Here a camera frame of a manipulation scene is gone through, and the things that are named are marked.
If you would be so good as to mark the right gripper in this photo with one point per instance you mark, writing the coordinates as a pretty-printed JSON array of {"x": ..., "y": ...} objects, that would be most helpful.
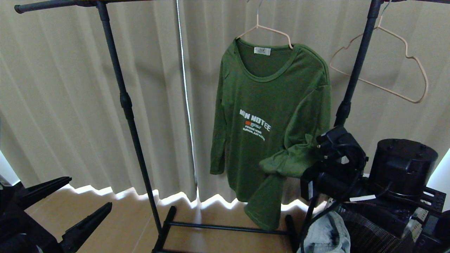
[{"x": 330, "y": 186}]

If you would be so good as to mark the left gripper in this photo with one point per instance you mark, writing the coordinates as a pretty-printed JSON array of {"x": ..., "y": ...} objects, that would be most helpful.
[{"x": 17, "y": 232}]

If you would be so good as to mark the pale grey shorts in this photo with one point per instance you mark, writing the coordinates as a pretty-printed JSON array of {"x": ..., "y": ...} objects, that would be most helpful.
[{"x": 323, "y": 235}]

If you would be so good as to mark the green printed t-shirt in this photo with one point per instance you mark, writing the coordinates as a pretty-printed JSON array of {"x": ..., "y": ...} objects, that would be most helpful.
[{"x": 263, "y": 98}]

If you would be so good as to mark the pink clothes hanger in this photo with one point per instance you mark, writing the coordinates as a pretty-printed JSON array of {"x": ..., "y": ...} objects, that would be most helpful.
[
  {"x": 416, "y": 59},
  {"x": 267, "y": 28}
]

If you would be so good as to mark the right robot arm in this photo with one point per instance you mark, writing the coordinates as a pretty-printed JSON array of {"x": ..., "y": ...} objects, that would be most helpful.
[{"x": 400, "y": 165}]

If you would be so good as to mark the white laundry basket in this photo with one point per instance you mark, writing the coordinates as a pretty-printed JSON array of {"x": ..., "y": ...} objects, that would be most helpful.
[{"x": 369, "y": 235}]

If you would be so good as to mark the black clothes rack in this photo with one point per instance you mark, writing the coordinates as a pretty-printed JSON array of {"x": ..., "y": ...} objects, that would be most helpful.
[{"x": 126, "y": 102}]

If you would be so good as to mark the beige curtain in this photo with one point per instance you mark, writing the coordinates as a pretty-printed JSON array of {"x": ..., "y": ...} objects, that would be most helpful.
[{"x": 70, "y": 88}]

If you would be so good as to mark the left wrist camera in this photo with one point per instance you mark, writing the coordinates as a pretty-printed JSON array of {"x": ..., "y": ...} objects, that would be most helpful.
[{"x": 4, "y": 184}]

